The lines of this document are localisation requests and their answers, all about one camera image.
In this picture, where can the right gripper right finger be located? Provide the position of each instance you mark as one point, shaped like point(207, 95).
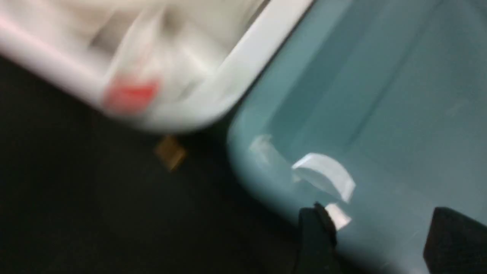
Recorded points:
point(455, 244)

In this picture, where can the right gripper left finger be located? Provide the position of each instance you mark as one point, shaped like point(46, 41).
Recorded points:
point(317, 238)

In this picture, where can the teal plastic bin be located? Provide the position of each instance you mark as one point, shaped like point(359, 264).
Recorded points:
point(395, 91)

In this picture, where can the white spoon bin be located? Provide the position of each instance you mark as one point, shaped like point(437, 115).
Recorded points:
point(206, 53)

